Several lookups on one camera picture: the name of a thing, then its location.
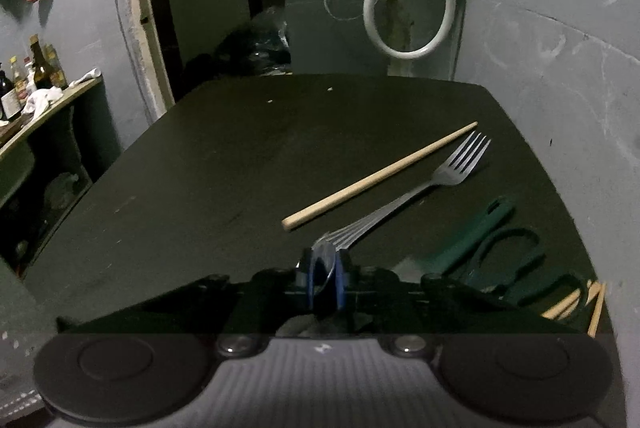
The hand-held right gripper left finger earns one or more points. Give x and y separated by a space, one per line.
311 288

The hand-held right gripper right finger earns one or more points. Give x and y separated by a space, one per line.
340 283

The metal fork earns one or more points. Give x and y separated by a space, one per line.
450 173

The grey cabinet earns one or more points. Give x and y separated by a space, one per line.
330 42

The black garbage bag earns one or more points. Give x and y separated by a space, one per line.
255 42

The white tube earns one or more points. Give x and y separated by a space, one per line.
85 77

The wooden counter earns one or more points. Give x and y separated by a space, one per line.
50 112

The white cloth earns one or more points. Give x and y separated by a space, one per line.
42 100

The dark glass bottle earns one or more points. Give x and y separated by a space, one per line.
41 67

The white squeeze bottle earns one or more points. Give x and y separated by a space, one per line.
31 80

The red label sauce bottle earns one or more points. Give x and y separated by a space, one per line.
19 80

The white door frame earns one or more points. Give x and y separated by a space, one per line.
140 32

